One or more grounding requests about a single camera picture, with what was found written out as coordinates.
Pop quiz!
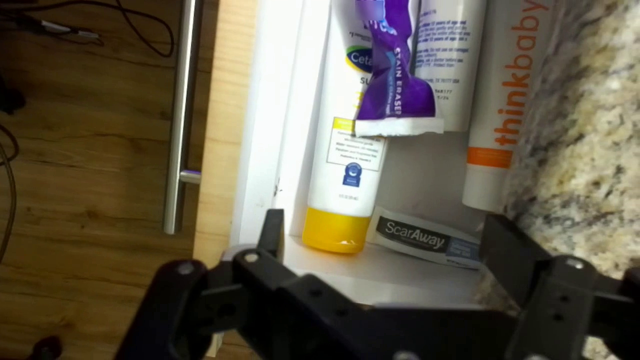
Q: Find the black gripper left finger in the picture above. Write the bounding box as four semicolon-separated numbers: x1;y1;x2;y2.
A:
116;207;347;360

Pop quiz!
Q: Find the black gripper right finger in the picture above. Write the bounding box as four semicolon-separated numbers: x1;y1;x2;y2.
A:
479;213;640;360

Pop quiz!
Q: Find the white drawer with wood front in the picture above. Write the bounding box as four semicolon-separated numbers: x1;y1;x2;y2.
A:
191;0;521;311

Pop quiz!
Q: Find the white ScarAway box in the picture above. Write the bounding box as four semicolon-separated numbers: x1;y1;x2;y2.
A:
366;207;483;273

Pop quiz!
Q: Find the white orange thinkbaby tube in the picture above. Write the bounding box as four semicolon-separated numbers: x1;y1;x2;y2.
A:
460;0;562;214

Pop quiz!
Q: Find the white bottle with purple cap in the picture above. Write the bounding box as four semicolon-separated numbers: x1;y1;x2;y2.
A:
412;0;487;134

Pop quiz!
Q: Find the purple toothpaste tube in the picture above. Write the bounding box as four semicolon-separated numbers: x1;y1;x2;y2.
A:
351;0;445;139

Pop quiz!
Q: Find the metal drawer handle bar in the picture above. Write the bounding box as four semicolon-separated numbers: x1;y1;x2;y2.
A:
159;0;205;236

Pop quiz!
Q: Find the black floor cable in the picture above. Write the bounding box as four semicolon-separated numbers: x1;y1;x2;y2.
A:
0;0;175;62

